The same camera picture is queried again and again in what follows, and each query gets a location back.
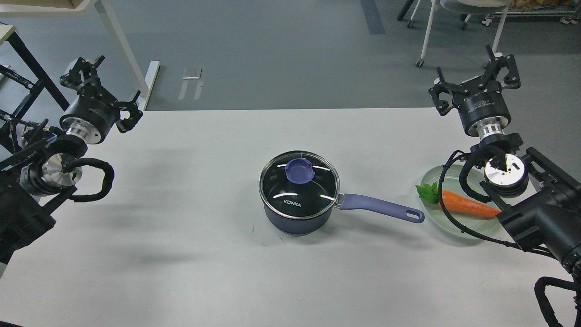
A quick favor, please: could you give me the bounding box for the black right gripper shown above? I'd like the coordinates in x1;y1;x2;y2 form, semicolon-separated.
428;44;522;137

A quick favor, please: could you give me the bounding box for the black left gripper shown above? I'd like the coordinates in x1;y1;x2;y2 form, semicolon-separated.
59;55;143;144

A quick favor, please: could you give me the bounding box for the glass lid with blue knob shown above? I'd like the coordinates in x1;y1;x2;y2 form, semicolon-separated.
259;150;340;220

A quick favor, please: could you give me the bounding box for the blue saucepan with handle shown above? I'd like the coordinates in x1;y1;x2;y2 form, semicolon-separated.
262;152;425;236

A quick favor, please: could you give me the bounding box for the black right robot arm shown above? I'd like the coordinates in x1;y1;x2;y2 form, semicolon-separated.
428;45;581;327

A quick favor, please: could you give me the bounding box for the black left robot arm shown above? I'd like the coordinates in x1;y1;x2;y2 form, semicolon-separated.
0;56;143;265

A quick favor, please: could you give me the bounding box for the black metal rack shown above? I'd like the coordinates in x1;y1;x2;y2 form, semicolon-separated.
1;25;70;154

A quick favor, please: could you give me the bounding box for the white rolling chair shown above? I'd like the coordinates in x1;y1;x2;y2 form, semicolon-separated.
397;0;512;68

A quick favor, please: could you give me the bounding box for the white floor plate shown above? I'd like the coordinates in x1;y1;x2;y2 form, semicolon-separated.
178;68;204;101

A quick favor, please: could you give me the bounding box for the orange toy carrot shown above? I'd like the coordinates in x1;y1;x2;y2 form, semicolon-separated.
415;183;501;219

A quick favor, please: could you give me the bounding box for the metal cart with wheels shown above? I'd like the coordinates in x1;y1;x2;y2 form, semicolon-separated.
481;0;580;26

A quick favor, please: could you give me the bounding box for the clear glass plate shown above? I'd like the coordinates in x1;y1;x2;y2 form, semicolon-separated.
415;165;502;240

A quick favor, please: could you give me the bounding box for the white desk frame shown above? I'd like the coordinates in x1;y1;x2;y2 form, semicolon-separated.
0;0;161;111

